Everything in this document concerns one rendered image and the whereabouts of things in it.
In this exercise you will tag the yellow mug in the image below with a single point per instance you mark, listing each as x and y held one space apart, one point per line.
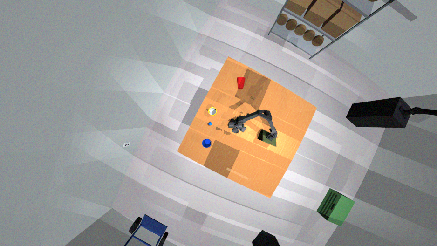
212 111

